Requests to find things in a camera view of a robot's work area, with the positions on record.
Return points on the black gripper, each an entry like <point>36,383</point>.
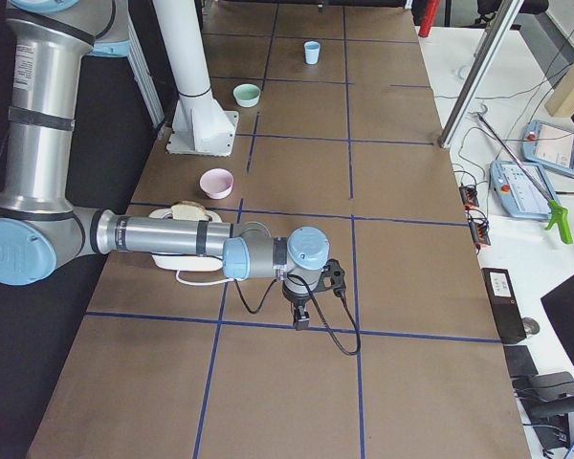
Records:
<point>297,304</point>

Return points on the light blue cup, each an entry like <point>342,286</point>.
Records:
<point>311,52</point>

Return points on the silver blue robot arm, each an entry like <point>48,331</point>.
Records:
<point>40,230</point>

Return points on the white toaster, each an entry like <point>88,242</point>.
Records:
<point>181,262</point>

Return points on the bread slice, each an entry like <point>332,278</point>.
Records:
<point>187,210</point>

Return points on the pink bowl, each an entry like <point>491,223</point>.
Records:
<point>217,183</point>

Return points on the orange black connector board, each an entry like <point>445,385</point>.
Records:
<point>477,220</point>

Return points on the black box with label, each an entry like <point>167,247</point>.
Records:
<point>504,305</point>

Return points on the mint green bowl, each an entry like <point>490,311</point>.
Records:
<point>246,95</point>

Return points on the teach pendant near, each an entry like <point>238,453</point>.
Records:
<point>517,194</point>

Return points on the teach pendant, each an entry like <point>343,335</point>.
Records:
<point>517,194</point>
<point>550,145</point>

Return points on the teach pendant far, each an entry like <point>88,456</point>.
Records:
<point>550,145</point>

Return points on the red cylinder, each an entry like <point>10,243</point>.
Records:
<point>428,18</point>

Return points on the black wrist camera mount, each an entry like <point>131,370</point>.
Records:
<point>332,277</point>

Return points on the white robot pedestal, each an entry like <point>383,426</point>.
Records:
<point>200,126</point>

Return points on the green handled reacher tool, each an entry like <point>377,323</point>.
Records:
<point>557,212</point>

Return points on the aluminium frame post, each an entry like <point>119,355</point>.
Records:
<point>489,46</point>

